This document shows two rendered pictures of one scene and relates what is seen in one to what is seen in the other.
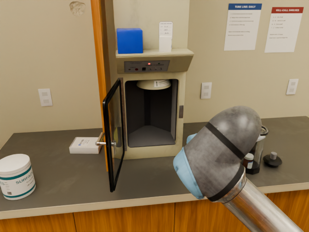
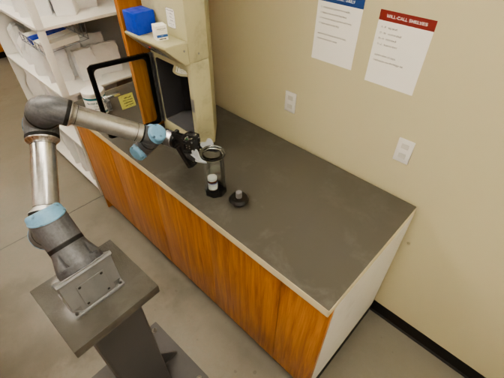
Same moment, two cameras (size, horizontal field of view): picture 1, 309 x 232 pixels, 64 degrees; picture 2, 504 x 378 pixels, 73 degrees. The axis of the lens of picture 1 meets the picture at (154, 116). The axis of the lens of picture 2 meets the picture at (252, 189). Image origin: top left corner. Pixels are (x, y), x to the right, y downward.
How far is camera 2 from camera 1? 1.60 m
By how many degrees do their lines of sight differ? 46
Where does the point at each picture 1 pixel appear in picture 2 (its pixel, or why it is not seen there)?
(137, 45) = (134, 27)
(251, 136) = (31, 114)
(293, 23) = (414, 46)
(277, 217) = (34, 168)
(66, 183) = not seen: hidden behind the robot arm
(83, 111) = not seen: hidden behind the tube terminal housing
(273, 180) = (209, 209)
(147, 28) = (159, 11)
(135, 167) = not seen: hidden behind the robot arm
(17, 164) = (90, 92)
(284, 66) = (395, 114)
